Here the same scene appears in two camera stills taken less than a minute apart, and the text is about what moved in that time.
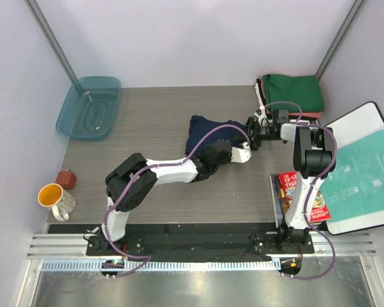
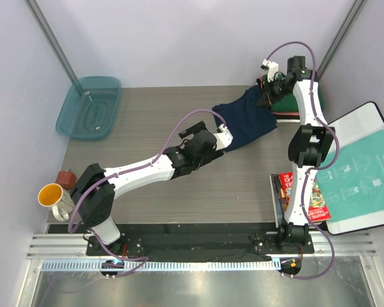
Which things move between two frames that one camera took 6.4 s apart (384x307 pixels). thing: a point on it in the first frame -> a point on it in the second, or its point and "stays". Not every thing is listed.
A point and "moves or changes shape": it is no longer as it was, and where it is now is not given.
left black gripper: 228,159 -> 192,130
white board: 364,120 stays
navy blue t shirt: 200,126 moves or changes shape
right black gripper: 253,125 -> 265,98
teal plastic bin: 89,110 stays
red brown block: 66,179 stays
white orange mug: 61,202 stays
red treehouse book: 288,183 stays
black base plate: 203,240 stays
